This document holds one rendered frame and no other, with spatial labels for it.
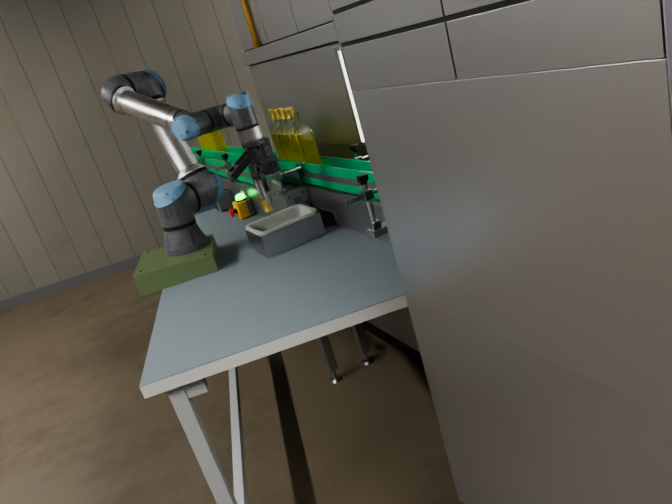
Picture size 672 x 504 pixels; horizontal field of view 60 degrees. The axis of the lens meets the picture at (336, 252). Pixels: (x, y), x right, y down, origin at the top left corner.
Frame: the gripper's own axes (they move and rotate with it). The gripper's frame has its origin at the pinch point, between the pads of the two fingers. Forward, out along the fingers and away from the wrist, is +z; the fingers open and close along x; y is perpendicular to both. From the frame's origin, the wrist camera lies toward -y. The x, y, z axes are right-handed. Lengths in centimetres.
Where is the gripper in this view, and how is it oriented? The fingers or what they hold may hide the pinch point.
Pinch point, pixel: (266, 201)
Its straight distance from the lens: 195.0
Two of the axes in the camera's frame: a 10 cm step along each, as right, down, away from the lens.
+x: -4.6, -1.8, 8.7
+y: 8.4, -3.9, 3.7
